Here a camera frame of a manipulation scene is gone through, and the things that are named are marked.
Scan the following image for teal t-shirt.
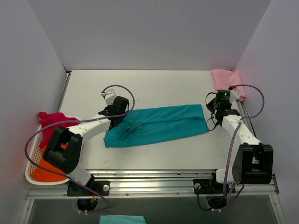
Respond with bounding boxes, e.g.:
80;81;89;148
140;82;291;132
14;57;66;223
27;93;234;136
104;104;208;148

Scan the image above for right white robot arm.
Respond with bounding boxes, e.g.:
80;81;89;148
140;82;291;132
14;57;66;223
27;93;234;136
206;89;274;193

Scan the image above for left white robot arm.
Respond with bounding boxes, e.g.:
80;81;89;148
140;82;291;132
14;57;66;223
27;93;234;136
43;96;129;196

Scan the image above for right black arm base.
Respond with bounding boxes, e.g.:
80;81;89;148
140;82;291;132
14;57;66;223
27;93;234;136
192;179;223;195

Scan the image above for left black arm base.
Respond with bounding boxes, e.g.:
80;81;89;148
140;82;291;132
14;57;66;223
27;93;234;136
66;180;110;196

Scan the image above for folded pink t-shirt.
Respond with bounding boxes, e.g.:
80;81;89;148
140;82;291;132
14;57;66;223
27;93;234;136
210;69;242;91

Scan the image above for crimson red t-shirt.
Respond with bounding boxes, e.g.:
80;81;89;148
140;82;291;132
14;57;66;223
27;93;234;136
37;111;79;149

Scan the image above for white perforated basket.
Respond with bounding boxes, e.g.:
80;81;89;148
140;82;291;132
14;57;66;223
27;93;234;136
24;118;84;187

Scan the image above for orange t-shirt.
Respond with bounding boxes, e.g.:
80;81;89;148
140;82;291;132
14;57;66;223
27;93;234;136
30;143;68;184

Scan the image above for teal folded cloth bottom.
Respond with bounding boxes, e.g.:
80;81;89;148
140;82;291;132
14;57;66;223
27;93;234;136
99;215;146;224

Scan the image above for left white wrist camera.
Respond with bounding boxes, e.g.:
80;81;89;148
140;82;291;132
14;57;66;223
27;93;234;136
101;89;116;106

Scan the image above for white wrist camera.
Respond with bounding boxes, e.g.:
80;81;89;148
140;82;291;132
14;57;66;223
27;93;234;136
228;85;241;103
101;89;116;106

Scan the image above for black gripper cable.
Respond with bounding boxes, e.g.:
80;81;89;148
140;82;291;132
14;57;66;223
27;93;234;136
205;92;222;132

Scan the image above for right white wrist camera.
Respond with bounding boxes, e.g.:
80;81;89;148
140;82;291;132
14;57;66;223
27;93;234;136
228;85;241;103

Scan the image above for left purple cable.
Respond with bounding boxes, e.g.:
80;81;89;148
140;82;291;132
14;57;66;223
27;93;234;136
24;84;136;213

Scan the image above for aluminium mounting rail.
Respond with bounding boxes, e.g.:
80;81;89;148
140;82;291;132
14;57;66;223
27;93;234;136
26;169;279;199

